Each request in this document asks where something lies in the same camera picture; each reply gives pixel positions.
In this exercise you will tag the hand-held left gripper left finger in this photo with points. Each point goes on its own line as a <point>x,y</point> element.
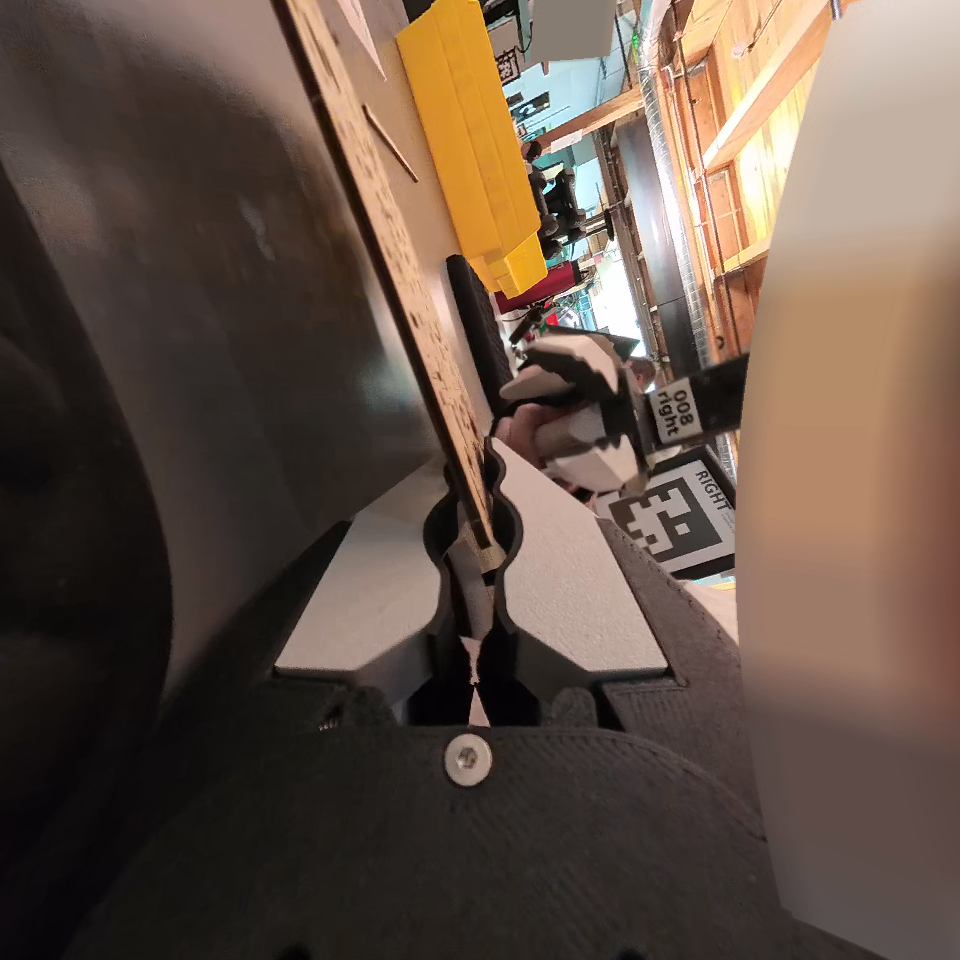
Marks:
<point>360,600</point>

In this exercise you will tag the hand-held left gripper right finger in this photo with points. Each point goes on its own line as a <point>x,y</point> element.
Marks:
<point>577,592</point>

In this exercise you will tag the printed instruction booklet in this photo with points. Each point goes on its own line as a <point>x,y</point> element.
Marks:
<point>364,30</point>

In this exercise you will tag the black ceiling beam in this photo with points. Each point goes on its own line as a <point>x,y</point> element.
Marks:
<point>649,225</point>

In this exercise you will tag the small wooden stick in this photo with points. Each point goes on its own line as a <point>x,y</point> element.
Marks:
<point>390,142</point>

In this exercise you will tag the black textured mat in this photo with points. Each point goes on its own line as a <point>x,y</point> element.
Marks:
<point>480,337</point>

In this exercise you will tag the yellow plastic bin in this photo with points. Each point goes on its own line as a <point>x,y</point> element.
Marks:
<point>472,150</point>

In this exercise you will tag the laser-cut wooden parts sheet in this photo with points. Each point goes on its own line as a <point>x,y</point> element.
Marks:
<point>375,195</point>

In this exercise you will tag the person's right hand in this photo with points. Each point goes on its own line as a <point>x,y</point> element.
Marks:
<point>521,431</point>

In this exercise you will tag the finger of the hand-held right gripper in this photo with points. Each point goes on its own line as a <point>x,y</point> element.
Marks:
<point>592,461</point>
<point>581,349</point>

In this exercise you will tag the black and white marker sign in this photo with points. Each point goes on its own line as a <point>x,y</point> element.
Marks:
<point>667,517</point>

